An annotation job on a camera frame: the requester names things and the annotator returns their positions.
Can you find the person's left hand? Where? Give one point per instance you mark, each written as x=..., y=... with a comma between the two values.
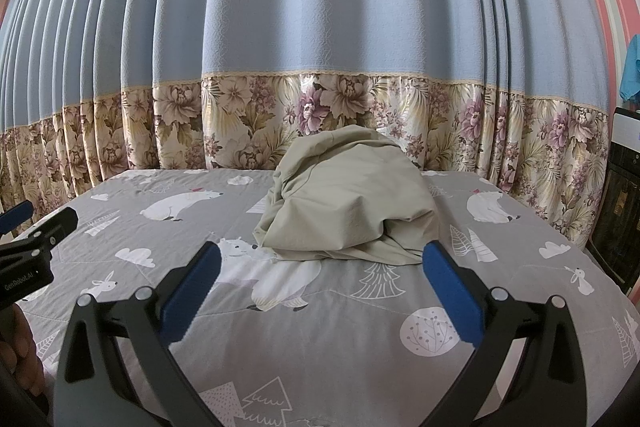
x=22, y=352

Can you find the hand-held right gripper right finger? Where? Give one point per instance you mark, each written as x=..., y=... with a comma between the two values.
x=452, y=294

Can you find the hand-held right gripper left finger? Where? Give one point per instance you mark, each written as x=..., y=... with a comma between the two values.
x=192, y=292

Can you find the black cabinet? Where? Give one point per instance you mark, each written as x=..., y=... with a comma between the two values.
x=617, y=217

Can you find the bed with grey printed sheet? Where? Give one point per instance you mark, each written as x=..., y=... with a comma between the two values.
x=350, y=317

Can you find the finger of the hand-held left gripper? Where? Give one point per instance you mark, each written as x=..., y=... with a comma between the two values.
x=15, y=214
x=55, y=224

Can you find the blue curtain with floral border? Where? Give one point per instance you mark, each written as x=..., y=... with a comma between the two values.
x=325, y=7

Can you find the beige jacket with black zippers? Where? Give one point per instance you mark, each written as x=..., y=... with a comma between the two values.
x=345, y=202

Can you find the blue cloth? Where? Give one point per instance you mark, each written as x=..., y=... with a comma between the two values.
x=632, y=77

